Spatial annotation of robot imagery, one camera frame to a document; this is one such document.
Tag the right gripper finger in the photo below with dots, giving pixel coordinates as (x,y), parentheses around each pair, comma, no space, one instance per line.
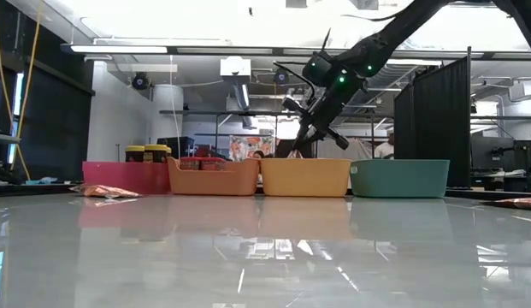
(303,133)
(313,136)

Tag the yellow-lid dark spice jar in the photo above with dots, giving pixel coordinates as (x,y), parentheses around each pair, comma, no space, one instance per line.
(134,155)
(155,154)

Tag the orange printed spice packet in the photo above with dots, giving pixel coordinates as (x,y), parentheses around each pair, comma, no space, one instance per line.
(517,203)
(107,191)

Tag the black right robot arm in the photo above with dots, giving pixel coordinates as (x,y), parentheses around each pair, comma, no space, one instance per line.
(397,30)

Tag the black background monitor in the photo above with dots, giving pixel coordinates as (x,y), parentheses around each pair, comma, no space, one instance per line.
(286,149)

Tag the yellow plastic bin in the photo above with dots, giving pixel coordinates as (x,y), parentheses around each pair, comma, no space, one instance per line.
(305,177)

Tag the person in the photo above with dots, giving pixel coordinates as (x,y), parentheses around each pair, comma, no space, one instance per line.
(258,155)
(385,149)

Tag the floral printed cloth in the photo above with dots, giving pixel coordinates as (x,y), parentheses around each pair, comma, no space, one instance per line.
(243,145)

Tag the round black ceiling device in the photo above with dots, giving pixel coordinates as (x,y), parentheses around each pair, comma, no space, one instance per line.
(281,76)
(140,81)

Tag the white ceiling box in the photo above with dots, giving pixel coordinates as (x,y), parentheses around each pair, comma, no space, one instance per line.
(235,67)

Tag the teal plastic bin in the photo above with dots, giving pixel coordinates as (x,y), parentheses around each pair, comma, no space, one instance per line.
(399,179)

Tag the overhead beam with light strips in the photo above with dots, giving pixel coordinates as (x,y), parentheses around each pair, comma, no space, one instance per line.
(248,51)

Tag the red bag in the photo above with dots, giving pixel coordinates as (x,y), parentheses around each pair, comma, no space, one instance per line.
(205,151)

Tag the black divider panel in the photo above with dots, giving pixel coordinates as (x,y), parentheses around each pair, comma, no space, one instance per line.
(436,128)

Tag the orange plastic bin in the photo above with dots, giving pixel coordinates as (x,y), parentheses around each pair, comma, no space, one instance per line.
(214,181)

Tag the black background box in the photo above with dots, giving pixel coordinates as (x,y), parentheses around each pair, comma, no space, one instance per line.
(175,147)

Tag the white round pillar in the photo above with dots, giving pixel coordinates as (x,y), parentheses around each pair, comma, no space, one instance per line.
(166,124)

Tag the pink plastic bin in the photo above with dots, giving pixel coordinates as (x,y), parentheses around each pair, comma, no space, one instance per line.
(124,177)

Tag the black equipment bench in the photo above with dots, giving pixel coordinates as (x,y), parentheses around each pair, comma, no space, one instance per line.
(521,154)

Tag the blue cloth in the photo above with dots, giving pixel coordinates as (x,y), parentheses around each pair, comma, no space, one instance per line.
(42,181)

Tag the grey desk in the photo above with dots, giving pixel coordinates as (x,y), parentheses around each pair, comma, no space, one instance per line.
(2,138)

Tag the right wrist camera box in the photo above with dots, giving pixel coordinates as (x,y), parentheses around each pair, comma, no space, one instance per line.
(318,68)

